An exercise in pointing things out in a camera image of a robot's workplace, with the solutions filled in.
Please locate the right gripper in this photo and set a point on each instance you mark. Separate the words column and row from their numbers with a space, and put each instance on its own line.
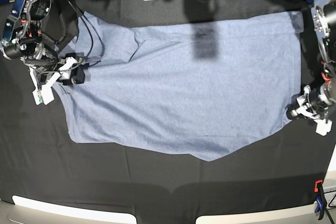
column 49, row 69

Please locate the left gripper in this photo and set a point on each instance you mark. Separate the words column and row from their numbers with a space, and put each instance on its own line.
column 313, row 103

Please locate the light blue t-shirt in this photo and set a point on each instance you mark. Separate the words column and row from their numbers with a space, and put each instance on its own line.
column 205, row 89

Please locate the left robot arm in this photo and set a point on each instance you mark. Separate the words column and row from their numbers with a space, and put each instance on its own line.
column 323, row 17

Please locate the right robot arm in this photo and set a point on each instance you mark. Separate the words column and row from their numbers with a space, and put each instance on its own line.
column 23, row 38

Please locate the black table cloth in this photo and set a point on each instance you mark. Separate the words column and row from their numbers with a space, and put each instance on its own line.
column 39, row 160

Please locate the clamp bottom right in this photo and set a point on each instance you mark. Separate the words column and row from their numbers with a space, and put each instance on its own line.
column 320, row 199

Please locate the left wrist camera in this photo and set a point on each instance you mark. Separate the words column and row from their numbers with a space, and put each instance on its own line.
column 323, row 128

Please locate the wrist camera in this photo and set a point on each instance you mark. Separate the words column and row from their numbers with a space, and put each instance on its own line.
column 323, row 128
column 44, row 96

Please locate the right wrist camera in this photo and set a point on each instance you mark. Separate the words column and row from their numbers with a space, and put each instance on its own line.
column 44, row 96

